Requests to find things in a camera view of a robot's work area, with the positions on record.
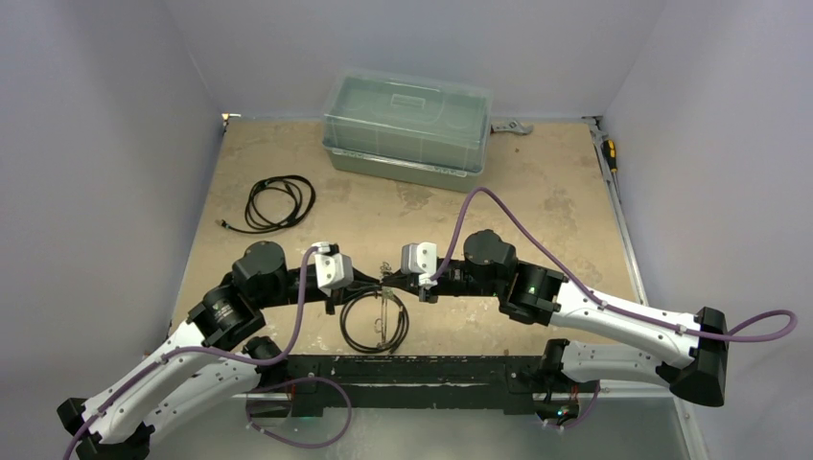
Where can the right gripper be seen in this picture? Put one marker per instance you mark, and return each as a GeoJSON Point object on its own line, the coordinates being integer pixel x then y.
{"type": "Point", "coordinates": [431, 293]}

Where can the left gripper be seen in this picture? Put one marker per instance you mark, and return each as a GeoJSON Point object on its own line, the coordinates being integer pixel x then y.
{"type": "Point", "coordinates": [336, 295]}

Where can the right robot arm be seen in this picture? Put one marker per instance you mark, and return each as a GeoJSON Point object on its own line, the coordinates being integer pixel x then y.
{"type": "Point", "coordinates": [665, 348]}

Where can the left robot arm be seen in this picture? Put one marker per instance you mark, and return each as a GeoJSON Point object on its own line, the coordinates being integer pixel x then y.
{"type": "Point", "coordinates": [241, 331]}

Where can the silver adjustable wrench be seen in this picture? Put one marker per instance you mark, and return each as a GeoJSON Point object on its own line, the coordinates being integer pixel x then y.
{"type": "Point", "coordinates": [511, 126]}

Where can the yellow black screwdriver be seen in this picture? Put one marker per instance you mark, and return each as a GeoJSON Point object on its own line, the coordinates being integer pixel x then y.
{"type": "Point", "coordinates": [608, 150]}

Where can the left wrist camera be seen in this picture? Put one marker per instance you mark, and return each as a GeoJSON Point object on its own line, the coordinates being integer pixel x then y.
{"type": "Point", "coordinates": [333, 269]}

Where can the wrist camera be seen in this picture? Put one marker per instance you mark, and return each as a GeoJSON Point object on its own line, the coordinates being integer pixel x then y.
{"type": "Point", "coordinates": [420, 259]}
{"type": "Point", "coordinates": [333, 269]}

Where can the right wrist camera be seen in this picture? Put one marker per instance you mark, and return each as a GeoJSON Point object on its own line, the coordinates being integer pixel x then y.
{"type": "Point", "coordinates": [420, 259]}

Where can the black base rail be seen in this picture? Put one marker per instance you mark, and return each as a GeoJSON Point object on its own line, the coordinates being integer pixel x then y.
{"type": "Point", "coordinates": [514, 385]}

